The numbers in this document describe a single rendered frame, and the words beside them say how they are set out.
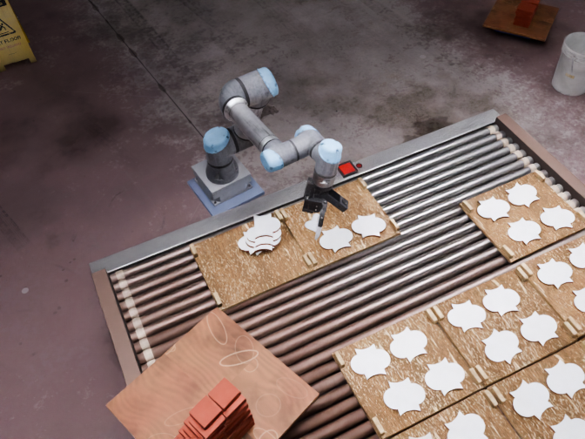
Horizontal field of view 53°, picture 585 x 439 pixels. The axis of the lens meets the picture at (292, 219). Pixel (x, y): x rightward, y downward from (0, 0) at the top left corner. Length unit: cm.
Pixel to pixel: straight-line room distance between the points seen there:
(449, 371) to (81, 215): 268
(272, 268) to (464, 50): 325
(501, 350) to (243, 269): 103
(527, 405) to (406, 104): 285
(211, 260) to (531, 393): 129
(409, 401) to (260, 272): 76
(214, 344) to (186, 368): 13
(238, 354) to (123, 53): 367
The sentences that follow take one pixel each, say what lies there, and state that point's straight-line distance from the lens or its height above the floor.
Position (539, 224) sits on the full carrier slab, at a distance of 270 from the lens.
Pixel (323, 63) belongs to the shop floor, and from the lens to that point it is 495.
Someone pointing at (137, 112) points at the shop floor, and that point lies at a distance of 470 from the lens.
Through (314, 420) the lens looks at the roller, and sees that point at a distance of 213.
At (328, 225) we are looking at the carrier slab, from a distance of 253.
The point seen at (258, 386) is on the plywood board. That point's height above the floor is 104.
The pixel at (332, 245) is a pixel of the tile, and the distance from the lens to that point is 245.
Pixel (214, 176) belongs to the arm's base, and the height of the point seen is 101.
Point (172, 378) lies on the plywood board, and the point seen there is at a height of 104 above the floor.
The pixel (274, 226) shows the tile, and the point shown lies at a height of 100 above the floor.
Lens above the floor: 292
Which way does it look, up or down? 51 degrees down
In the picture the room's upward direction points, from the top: 3 degrees counter-clockwise
